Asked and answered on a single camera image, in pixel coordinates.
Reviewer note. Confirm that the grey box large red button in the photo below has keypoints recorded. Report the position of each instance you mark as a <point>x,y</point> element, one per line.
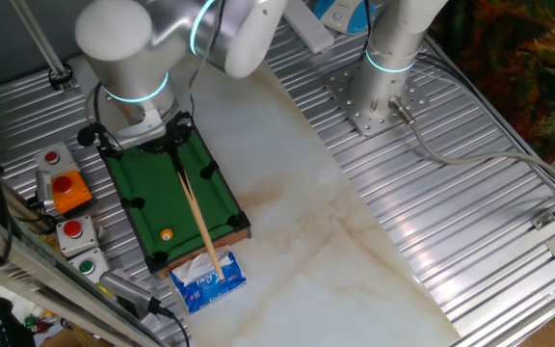
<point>77,236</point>

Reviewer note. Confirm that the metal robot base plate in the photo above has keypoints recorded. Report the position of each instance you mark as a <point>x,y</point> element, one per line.
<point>354,108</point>

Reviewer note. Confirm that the colourful patterned cloth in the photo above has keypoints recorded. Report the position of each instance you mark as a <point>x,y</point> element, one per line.
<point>513,62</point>

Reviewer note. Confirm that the grey box small red button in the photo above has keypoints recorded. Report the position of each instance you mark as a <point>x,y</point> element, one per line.
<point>56,158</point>

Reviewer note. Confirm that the aluminium frame bar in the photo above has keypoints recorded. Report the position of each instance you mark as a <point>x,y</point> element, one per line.
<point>41,282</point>

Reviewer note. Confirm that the grey box green button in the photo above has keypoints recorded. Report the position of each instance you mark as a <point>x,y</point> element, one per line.
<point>89,266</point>

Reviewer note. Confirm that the black pole clamp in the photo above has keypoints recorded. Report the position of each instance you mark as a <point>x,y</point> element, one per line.
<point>60,77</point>

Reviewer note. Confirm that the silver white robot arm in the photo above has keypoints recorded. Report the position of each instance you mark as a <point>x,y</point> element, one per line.
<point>128,62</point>

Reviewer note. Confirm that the orange box red button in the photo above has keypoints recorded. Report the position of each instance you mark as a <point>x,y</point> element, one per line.
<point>71,193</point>

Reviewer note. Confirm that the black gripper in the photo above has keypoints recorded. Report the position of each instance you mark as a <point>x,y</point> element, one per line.
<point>171,137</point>

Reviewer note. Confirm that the blue tissue pack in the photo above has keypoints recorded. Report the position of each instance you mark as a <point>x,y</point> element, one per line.
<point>210,291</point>

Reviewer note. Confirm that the yellow pool ball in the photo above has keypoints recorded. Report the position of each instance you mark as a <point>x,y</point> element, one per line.
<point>166,234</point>

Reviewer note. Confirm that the ribbed silver camera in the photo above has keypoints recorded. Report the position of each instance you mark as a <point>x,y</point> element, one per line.
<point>125,286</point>

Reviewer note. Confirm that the small metal bracket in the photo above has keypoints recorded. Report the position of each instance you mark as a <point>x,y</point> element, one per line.
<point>542,220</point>

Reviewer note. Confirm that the white power strip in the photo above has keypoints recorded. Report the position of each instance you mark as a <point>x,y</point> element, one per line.
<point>313,34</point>

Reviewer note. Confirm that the metal tripod pole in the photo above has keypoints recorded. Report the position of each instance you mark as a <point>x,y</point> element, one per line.
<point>39,36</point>

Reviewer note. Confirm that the wooden pool cue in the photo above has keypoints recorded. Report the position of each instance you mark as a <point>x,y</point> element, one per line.
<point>200,221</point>

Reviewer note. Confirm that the small silver camera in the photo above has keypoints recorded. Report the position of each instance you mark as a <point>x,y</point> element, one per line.
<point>44,188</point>

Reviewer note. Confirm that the green mini pool table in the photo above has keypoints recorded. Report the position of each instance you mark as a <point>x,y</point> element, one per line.
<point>152,193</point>

